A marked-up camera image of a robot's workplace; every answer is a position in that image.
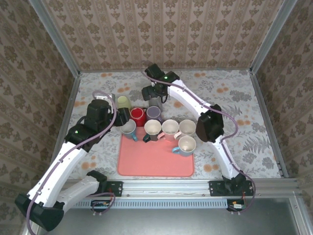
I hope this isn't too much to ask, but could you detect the light green mug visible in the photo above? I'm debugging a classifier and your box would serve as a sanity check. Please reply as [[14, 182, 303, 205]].
[[116, 95, 132, 110]]

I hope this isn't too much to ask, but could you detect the grey mug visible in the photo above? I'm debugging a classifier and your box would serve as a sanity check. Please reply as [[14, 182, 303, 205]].
[[149, 95, 164, 111]]

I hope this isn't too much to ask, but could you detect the teal dotted mug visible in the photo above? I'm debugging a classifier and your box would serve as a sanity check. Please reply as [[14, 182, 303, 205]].
[[119, 119, 139, 142]]

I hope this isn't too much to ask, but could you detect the red mug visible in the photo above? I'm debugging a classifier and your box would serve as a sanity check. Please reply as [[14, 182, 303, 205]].
[[129, 107, 147, 127]]

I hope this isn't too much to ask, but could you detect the dark green mug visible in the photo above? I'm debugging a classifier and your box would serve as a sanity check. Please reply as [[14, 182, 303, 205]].
[[142, 119, 162, 143]]

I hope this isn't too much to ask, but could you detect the pink faceted mug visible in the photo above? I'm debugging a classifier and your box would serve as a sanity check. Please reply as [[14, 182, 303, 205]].
[[157, 119, 179, 142]]

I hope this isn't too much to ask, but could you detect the white faceted mug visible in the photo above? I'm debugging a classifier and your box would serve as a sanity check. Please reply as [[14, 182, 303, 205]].
[[173, 119, 197, 141]]

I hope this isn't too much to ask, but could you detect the light blue mug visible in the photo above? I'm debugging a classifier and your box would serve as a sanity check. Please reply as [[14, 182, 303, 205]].
[[172, 136, 197, 157]]

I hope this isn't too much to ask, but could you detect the purple mug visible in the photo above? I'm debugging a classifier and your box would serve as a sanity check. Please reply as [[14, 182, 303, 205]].
[[146, 105, 163, 123]]

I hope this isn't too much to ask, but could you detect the salmon pink rubber mat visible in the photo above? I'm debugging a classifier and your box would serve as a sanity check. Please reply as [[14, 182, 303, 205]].
[[117, 126, 195, 177]]

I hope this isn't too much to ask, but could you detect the small electronics board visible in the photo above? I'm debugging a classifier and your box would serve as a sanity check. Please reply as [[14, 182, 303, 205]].
[[226, 198, 246, 212], [91, 199, 113, 212]]

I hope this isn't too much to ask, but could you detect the grey sheet metal panel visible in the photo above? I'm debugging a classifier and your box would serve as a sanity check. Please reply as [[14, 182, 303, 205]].
[[23, 197, 306, 235]]

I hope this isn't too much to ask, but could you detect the left arm purple-grey cable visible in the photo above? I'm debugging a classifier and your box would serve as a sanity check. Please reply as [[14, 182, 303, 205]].
[[25, 90, 117, 235]]

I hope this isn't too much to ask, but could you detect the arm purple-grey cable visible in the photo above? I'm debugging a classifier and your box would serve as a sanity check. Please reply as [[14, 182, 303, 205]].
[[25, 90, 117, 235], [141, 60, 256, 215]]

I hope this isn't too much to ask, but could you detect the aluminium side rail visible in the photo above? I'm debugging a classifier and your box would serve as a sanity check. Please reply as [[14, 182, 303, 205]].
[[248, 70, 291, 179], [47, 73, 81, 182]]

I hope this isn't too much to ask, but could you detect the aluminium frame post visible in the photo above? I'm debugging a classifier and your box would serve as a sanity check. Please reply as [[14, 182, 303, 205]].
[[249, 0, 298, 74], [28, 0, 81, 77]]

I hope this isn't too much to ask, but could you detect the right arm purple-grey cable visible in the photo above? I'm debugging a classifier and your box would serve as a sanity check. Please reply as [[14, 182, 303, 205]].
[[141, 60, 256, 215]]

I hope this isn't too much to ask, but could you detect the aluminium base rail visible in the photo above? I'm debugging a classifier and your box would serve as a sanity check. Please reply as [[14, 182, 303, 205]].
[[66, 178, 300, 198]]

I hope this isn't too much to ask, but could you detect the light blue slotted cable duct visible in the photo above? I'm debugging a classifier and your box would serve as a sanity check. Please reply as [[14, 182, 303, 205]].
[[73, 197, 245, 209]]

